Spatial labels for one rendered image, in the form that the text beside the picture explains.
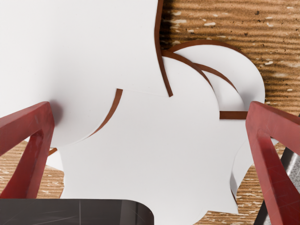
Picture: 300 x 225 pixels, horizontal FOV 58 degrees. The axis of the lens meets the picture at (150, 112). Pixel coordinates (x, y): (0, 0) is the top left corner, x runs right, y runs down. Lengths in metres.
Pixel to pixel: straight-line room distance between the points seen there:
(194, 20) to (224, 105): 0.06
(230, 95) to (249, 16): 0.06
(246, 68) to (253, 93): 0.02
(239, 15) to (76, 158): 0.14
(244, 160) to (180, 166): 0.04
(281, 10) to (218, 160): 0.10
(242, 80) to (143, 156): 0.07
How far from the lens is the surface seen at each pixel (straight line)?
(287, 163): 0.32
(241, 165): 0.19
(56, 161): 0.25
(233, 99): 0.16
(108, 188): 0.19
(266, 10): 0.20
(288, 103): 0.24
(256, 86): 0.17
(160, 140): 0.16
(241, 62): 0.16
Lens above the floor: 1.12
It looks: 56 degrees down
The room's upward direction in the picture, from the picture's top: 179 degrees counter-clockwise
